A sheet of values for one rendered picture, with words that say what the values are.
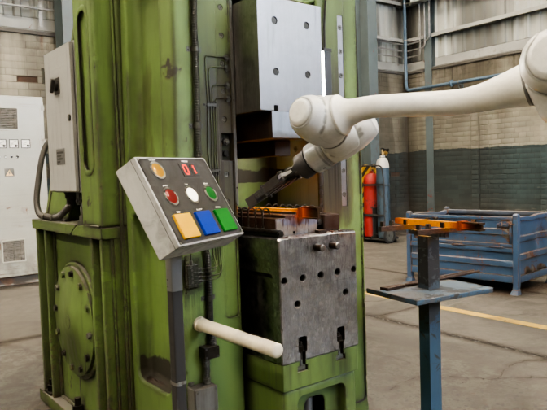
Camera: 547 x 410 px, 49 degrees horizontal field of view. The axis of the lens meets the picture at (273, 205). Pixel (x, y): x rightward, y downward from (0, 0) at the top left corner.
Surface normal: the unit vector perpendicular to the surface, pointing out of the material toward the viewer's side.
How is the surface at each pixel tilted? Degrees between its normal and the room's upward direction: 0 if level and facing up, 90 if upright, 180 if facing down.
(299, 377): 90
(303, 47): 90
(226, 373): 90
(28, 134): 90
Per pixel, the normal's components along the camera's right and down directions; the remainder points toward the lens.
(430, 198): -0.80, 0.06
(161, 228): -0.46, 0.06
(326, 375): 0.62, 0.02
